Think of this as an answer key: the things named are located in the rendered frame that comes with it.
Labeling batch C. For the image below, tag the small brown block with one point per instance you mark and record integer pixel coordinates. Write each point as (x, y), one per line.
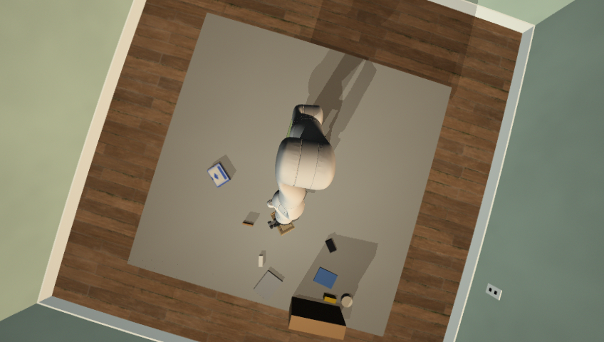
(248, 223)

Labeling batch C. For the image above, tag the blue flat square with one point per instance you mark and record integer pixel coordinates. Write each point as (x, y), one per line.
(325, 278)

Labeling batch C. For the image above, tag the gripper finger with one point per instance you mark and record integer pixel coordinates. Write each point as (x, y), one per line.
(273, 224)

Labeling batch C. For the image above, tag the small black block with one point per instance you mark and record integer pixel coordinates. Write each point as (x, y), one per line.
(330, 245)

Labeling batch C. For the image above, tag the white wall socket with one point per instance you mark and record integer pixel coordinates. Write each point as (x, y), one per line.
(494, 291)

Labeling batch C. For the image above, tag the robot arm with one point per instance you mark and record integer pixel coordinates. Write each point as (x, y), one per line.
(304, 165)

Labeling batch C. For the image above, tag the blue and white box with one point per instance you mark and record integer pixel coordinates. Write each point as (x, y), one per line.
(218, 174)

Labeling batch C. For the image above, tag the beige cylinder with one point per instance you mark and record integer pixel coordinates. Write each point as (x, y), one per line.
(347, 300)

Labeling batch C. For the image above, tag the large brown box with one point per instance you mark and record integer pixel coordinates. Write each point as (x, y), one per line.
(317, 328)

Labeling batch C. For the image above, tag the beige table with dark legs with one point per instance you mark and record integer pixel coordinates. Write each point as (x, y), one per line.
(226, 118)

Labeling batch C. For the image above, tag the grey flat board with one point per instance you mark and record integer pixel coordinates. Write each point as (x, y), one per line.
(268, 284)

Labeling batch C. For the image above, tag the covered wooden puzzle box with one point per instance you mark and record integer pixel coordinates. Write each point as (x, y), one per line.
(286, 229)

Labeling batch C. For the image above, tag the yellow block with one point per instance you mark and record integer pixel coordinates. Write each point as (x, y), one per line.
(330, 298)

